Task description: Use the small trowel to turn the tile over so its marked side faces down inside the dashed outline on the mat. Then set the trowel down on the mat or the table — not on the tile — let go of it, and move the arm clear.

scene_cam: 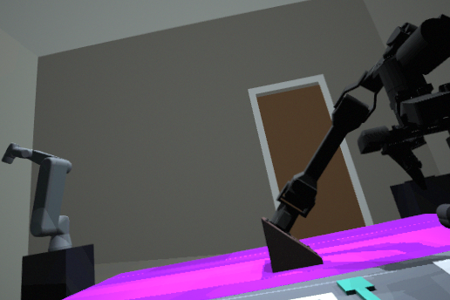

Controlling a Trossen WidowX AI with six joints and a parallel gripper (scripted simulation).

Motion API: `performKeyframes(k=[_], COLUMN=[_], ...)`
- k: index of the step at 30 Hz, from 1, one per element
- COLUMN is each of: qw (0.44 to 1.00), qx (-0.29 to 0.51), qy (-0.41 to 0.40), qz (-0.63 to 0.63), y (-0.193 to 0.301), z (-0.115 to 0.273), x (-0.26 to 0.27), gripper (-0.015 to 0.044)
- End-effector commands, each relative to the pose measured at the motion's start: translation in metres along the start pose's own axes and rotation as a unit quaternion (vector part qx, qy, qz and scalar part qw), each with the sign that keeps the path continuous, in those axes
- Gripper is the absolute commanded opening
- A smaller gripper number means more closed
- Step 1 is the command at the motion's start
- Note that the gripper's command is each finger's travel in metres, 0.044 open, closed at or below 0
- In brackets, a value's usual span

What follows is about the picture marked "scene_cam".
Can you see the turquoise small trowel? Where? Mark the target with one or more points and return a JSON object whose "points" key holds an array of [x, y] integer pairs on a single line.
{"points": [[357, 285]]}

